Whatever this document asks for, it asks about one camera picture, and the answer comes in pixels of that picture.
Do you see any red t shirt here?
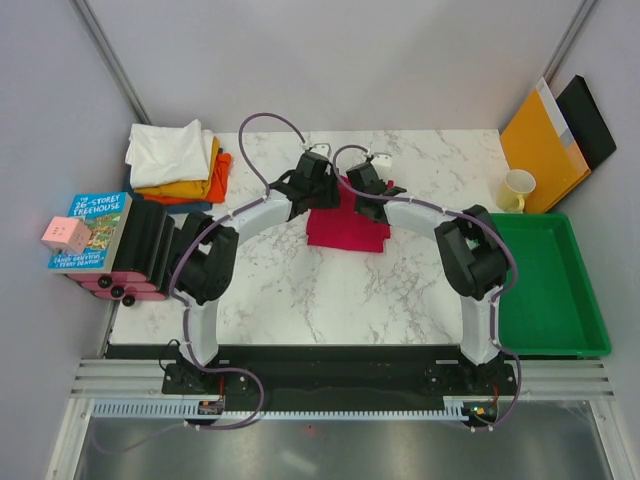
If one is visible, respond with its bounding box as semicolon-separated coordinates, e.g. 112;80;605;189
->
306;184;391;253

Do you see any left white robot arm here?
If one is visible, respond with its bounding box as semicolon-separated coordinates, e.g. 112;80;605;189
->
167;143;340;393

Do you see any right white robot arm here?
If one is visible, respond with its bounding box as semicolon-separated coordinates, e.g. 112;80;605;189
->
347;162;514;394

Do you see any orange folded t shirt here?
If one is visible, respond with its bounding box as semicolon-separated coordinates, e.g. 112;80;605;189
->
143;153;232;205

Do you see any yellow folded t shirt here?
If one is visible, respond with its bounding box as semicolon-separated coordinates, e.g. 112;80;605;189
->
134;130;220;200

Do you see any yellow mug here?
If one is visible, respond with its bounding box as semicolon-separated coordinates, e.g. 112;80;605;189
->
496;169;536;213

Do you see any white folded t shirt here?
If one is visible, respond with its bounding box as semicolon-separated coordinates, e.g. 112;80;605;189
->
125;120;214;189

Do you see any orange folder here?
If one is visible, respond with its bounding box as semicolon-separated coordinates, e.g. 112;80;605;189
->
500;79;591;214

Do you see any pink and black dumbbell rack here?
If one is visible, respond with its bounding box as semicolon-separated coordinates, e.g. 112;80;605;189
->
68;200;175;307

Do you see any blue treehouse book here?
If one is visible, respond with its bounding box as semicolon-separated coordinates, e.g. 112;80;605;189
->
48;192;132;275

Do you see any green plastic tray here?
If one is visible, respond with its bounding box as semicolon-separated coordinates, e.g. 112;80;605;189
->
493;213;612;358

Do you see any pink cube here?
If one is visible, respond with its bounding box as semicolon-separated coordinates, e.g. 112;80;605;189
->
41;216;92;254

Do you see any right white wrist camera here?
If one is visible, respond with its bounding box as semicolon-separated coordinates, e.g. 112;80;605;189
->
366;152;393;176

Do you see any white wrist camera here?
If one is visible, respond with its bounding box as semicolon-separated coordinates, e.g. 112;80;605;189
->
366;152;393;176
304;142;332;159

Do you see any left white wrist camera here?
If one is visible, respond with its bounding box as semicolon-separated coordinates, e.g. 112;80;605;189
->
304;142;332;159

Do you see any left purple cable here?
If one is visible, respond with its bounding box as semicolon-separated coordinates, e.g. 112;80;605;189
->
89;112;311;455

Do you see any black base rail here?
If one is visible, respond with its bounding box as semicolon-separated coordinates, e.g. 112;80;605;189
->
162;345;516;414

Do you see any white cable duct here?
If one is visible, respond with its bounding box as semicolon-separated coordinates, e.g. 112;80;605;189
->
89;394;506;420

